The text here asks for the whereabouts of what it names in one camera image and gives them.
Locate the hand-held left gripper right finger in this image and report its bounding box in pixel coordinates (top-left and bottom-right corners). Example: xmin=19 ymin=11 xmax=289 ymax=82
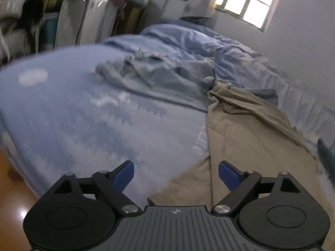
xmin=211 ymin=160 xmax=309 ymax=216

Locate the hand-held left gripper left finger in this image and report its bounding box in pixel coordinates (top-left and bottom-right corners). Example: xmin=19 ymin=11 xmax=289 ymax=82
xmin=43 ymin=160 xmax=143 ymax=216

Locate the beige shirt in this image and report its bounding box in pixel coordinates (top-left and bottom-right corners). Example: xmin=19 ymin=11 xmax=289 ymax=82
xmin=147 ymin=81 xmax=321 ymax=207

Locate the dark teal folded garment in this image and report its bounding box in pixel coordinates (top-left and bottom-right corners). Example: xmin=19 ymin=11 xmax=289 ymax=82
xmin=317 ymin=137 xmax=335 ymax=173

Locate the light blue shirt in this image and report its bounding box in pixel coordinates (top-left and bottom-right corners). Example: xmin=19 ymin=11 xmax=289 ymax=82
xmin=94 ymin=50 xmax=278 ymax=111

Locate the blue printed duvet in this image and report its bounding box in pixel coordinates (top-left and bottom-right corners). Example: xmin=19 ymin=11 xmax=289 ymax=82
xmin=103 ymin=22 xmax=335 ymax=147

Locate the brown cardboard box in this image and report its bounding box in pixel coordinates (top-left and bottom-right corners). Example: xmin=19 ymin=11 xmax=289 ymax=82
xmin=123 ymin=4 xmax=147 ymax=34

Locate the white suitcase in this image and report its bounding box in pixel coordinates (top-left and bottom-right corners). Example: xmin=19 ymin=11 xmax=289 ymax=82
xmin=56 ymin=0 xmax=118 ymax=49

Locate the blue pillow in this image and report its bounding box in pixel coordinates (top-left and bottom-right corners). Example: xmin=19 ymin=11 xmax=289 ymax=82
xmin=162 ymin=18 xmax=207 ymax=28

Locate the teal storage bin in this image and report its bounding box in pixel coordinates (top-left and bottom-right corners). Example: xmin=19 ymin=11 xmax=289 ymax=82
xmin=43 ymin=12 xmax=59 ymax=49

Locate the pink plaid cloth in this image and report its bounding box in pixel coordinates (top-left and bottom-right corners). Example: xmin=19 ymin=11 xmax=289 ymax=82
xmin=112 ymin=0 xmax=129 ymax=13

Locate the barred window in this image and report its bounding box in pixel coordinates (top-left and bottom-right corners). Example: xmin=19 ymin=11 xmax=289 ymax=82
xmin=171 ymin=0 xmax=286 ymax=30

